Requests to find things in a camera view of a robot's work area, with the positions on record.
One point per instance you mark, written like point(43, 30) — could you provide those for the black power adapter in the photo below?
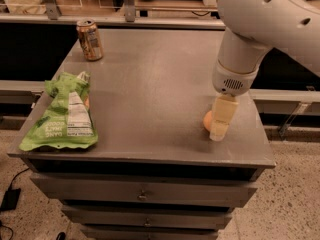
point(10, 200)

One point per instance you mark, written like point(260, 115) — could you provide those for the orange soda can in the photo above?
point(89, 39)

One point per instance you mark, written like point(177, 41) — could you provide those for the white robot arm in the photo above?
point(253, 28)

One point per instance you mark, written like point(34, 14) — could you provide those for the green rice chip bag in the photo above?
point(66, 123)

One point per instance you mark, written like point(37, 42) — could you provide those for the metal rail frame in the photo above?
point(198, 14)

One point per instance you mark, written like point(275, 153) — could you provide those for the middle drawer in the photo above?
point(111, 215)

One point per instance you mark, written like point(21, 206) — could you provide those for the drawer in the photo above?
point(111, 215)
point(120, 188)
point(109, 232)

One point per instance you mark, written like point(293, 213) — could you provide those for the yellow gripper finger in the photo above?
point(223, 111)

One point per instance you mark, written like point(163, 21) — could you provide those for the grey drawer cabinet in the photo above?
point(148, 96)

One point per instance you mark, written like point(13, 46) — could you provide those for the bottom drawer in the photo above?
point(109, 232)

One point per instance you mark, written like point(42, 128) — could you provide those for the top drawer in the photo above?
point(120, 188)

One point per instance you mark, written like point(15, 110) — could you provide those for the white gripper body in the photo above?
point(232, 81)

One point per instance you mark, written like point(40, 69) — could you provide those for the orange fruit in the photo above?
point(207, 121)

